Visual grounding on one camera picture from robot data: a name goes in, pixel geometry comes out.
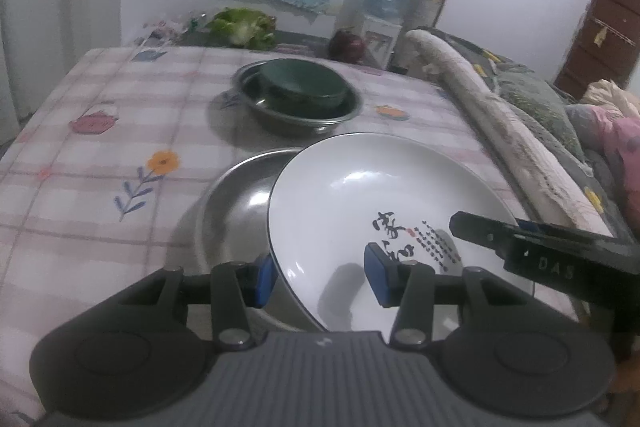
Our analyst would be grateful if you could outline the green quilt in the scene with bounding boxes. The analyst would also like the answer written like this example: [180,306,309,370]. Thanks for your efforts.
[429,27,592,168]

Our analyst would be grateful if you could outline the white curtain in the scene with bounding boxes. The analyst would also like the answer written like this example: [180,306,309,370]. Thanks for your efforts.
[0,0,127,148]

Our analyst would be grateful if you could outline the green cabbage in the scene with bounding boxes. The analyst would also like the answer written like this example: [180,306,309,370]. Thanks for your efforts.
[205,7,278,50]

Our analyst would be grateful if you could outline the brown wooden door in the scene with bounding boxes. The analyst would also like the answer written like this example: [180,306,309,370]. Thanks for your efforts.
[554,0,640,101]

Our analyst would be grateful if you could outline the white plastic bags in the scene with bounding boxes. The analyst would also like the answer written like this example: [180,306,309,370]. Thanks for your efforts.
[134,13,202,46]

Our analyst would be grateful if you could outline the pink bedding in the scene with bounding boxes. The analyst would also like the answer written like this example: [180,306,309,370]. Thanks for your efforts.
[566,79,640,229]

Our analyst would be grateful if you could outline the flower print paper roll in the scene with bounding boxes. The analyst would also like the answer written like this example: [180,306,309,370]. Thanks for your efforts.
[409,0,451,34]

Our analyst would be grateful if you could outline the dark green bowl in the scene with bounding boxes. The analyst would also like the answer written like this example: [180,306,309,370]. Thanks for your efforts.
[260,59,351,118]

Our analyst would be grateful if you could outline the white printed plate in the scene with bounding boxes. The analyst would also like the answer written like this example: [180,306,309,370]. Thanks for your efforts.
[266,132,522,334]

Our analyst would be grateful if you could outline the rolled white mat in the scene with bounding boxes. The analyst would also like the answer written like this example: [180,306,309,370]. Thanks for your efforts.
[404,29,617,239]

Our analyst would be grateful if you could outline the checked teapot print tablecloth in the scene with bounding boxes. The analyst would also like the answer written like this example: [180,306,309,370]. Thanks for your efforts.
[0,45,582,414]

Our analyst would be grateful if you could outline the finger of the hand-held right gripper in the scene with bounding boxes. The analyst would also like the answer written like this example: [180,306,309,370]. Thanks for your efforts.
[448,210,522,259]
[515,219,622,245]

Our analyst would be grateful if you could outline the white water dispenser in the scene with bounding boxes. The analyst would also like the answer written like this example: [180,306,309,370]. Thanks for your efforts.
[359,14,404,68]

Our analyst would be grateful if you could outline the red onion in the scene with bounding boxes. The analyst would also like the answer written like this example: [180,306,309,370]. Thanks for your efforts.
[328,29,365,63]

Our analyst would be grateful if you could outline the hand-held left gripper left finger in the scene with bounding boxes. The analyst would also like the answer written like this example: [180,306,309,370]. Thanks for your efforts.
[117,253,277,353]

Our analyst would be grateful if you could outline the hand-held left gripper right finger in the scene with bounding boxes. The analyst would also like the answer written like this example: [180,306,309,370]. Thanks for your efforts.
[362,242,527,352]

